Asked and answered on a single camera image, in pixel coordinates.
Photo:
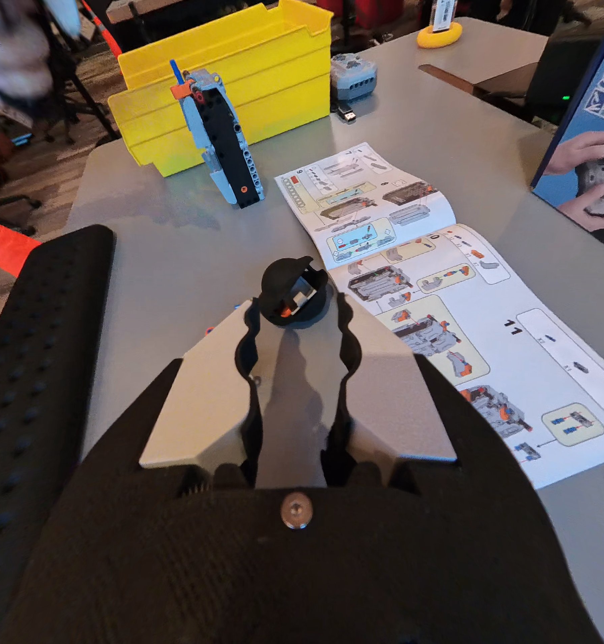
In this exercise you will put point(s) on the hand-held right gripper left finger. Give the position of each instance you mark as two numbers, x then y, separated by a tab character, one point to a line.
201	407

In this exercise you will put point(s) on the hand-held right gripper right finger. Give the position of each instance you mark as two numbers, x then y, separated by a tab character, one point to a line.
397	402

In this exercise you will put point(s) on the black pouch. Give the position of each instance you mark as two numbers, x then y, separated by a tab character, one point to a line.
276	274

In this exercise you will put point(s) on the grey battery box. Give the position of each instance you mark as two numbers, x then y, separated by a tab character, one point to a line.
354	80

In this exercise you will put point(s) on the grey desk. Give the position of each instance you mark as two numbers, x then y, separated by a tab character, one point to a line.
181	241

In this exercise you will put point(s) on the open instruction booklet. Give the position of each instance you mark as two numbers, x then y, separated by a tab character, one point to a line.
498	297

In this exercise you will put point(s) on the orange cloth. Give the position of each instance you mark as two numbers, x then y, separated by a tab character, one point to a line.
10	249

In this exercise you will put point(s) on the grey and black brick model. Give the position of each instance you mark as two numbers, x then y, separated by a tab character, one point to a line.
226	146

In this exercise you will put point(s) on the yellow plastic bin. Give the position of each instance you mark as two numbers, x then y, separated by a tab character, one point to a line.
261	65

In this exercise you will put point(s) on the robot kit box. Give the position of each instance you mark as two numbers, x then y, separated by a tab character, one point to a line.
598	75

